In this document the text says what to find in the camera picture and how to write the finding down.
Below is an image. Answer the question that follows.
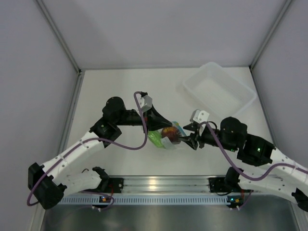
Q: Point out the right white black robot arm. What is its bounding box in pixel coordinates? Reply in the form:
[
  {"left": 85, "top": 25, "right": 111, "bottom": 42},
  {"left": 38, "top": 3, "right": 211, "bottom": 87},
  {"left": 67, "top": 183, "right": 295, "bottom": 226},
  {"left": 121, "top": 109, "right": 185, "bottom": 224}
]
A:
[{"left": 180, "top": 117, "right": 308, "bottom": 211}]

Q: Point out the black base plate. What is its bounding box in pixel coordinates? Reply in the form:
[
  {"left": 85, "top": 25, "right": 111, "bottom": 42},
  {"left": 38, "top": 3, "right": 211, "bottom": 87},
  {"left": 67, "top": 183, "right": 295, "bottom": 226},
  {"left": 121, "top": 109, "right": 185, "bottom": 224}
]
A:
[
  {"left": 96, "top": 177, "right": 124, "bottom": 194},
  {"left": 208, "top": 177, "right": 241, "bottom": 194}
]

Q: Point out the left aluminium frame post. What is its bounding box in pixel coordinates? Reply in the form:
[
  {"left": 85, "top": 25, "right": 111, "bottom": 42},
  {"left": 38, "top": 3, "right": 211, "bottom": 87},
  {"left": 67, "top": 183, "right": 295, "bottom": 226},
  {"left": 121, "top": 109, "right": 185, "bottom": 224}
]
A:
[{"left": 34, "top": 0, "right": 81, "bottom": 75}]

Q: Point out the right aluminium frame post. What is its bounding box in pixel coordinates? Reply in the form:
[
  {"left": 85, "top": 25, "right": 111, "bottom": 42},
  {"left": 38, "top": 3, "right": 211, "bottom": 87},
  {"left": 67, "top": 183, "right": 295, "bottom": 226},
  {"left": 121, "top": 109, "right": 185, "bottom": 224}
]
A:
[{"left": 249, "top": 0, "right": 294, "bottom": 71}]

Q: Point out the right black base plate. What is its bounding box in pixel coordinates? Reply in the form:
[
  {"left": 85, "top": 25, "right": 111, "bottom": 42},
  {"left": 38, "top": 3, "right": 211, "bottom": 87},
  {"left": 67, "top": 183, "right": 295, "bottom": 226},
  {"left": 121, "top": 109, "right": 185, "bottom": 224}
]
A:
[{"left": 208, "top": 177, "right": 241, "bottom": 194}]

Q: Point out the red fake apple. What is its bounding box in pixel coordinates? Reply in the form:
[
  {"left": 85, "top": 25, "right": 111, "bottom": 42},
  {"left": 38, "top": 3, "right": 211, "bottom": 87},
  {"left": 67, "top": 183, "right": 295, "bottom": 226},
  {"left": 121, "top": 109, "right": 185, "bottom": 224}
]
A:
[{"left": 161, "top": 127, "right": 181, "bottom": 143}]

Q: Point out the clear zip top bag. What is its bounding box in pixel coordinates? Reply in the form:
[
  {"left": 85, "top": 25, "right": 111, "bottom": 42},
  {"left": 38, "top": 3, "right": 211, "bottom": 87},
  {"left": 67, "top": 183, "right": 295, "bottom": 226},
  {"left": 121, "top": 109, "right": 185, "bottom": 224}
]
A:
[{"left": 148, "top": 121, "right": 187, "bottom": 150}]

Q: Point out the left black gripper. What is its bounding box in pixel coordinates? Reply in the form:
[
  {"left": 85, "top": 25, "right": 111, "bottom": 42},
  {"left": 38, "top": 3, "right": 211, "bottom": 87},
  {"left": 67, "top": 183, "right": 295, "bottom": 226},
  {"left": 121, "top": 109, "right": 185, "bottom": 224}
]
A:
[{"left": 115, "top": 103, "right": 172, "bottom": 135}]

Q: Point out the green fake food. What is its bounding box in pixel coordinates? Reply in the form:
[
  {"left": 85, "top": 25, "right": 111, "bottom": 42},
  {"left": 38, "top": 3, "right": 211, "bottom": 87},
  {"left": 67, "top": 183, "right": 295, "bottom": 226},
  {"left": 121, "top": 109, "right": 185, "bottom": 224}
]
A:
[{"left": 148, "top": 130, "right": 164, "bottom": 148}]

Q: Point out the aluminium mounting rail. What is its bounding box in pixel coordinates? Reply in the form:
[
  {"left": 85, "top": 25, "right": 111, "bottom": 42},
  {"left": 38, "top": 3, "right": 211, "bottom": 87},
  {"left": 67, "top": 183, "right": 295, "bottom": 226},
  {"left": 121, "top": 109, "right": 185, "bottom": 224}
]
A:
[{"left": 64, "top": 175, "right": 287, "bottom": 194}]

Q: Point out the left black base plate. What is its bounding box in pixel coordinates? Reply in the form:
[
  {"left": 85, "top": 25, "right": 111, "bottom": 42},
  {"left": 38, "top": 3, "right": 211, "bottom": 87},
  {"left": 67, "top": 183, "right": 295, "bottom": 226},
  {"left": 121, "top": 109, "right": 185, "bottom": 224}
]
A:
[{"left": 96, "top": 177, "right": 124, "bottom": 194}]

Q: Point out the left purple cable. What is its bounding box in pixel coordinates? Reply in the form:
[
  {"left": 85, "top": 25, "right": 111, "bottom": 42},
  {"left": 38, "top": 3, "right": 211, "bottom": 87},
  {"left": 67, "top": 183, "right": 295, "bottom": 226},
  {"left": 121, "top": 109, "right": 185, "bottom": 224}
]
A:
[{"left": 26, "top": 91, "right": 149, "bottom": 207}]

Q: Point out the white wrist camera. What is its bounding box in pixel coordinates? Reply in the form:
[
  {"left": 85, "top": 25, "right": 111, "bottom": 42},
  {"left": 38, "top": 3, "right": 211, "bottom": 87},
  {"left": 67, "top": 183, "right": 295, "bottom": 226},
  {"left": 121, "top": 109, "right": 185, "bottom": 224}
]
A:
[
  {"left": 190, "top": 109, "right": 209, "bottom": 124},
  {"left": 139, "top": 95, "right": 153, "bottom": 113}
]

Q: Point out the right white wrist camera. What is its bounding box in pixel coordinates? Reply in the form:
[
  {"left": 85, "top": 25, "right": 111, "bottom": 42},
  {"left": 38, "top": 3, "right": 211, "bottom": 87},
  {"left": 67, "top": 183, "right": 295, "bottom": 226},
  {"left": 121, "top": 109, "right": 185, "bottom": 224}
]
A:
[{"left": 190, "top": 109, "right": 209, "bottom": 124}]

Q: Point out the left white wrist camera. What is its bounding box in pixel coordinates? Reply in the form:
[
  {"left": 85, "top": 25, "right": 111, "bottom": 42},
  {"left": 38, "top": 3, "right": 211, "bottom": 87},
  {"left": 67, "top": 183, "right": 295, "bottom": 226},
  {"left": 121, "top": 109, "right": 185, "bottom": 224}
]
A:
[{"left": 139, "top": 95, "right": 153, "bottom": 113}]

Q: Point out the white slotted cable duct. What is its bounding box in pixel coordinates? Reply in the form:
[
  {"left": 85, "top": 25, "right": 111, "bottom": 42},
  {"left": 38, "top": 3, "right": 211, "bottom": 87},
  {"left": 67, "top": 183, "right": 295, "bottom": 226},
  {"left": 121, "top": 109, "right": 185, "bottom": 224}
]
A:
[{"left": 59, "top": 194, "right": 243, "bottom": 205}]

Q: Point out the clear plastic bin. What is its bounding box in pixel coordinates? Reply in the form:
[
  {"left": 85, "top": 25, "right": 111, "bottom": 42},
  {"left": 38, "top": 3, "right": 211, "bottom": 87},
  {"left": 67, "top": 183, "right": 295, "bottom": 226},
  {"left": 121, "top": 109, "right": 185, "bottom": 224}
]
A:
[{"left": 182, "top": 62, "right": 257, "bottom": 119}]

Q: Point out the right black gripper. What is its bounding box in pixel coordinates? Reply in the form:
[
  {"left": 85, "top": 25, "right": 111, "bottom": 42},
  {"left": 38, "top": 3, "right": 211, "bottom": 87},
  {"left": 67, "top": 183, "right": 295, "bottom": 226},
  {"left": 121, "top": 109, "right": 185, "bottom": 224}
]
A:
[{"left": 179, "top": 123, "right": 238, "bottom": 153}]

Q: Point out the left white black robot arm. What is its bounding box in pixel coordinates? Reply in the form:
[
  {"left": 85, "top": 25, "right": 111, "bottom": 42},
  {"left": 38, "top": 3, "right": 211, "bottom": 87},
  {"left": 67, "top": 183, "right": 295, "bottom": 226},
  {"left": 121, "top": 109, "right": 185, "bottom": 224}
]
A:
[{"left": 27, "top": 92, "right": 172, "bottom": 210}]

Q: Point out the aluminium frame post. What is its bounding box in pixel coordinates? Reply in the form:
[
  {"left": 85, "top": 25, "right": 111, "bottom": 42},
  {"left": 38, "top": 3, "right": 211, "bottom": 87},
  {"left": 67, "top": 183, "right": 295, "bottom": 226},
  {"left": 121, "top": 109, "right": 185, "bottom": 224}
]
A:
[
  {"left": 34, "top": 0, "right": 81, "bottom": 75},
  {"left": 249, "top": 0, "right": 294, "bottom": 71}
]

